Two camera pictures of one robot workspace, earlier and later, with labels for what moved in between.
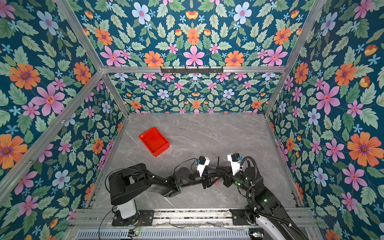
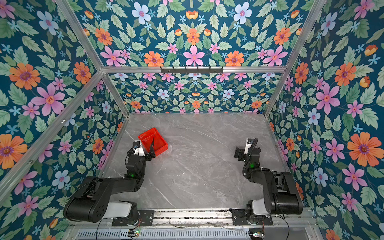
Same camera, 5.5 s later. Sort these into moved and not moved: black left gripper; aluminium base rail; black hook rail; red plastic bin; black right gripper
Moved: black left gripper; black right gripper
Not moved: red plastic bin; aluminium base rail; black hook rail
